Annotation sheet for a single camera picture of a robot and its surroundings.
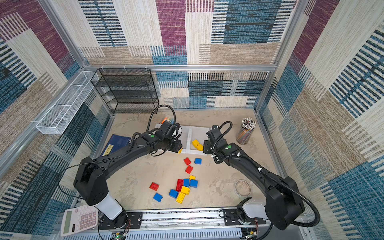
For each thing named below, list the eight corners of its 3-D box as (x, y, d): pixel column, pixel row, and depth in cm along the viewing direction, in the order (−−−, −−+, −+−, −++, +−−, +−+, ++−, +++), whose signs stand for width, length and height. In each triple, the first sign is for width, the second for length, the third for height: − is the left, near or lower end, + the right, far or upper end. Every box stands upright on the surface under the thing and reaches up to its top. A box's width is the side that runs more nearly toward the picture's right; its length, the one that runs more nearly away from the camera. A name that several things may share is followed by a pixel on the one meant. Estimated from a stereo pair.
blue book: (104, 155, 99) (101, 153, 96) (111, 137, 108) (110, 134, 106) (125, 155, 99) (123, 153, 96) (131, 137, 108) (129, 134, 106)
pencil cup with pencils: (236, 145, 103) (244, 127, 88) (234, 136, 108) (241, 117, 93) (248, 145, 103) (257, 127, 88) (245, 136, 108) (254, 117, 93)
